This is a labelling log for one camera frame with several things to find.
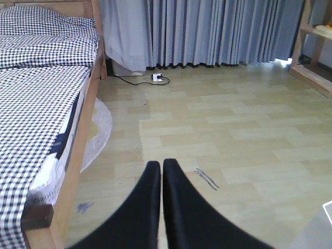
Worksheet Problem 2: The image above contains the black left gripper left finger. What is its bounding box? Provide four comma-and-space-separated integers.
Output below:
71, 161, 161, 248

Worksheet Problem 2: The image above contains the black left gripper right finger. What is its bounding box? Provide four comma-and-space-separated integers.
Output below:
162, 159, 271, 248

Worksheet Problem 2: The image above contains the white plastic trash bin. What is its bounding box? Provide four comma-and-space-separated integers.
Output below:
322, 200, 332, 225

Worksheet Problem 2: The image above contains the grey round rug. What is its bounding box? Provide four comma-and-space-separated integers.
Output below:
80, 98, 113, 173

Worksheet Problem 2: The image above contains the floor power outlet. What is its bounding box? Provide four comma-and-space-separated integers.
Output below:
151, 73, 163, 82

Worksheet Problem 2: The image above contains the white appliance behind curtain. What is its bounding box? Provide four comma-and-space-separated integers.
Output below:
112, 60, 146, 77

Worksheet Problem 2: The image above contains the checkered bed sheet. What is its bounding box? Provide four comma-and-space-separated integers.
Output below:
1, 33, 100, 248

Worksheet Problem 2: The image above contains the grey curtain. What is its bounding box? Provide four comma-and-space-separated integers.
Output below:
100, 1, 304, 72

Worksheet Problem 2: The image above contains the wooden shelf unit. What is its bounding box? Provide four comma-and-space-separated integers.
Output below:
289, 1, 331, 99

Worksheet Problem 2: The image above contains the checkered pillow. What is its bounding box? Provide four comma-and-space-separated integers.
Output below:
1, 5, 99, 38

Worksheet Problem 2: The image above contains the wooden bed frame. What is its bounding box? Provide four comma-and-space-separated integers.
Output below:
22, 0, 107, 249

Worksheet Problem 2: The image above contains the black outlet power cord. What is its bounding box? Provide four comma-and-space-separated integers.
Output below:
114, 74, 171, 86

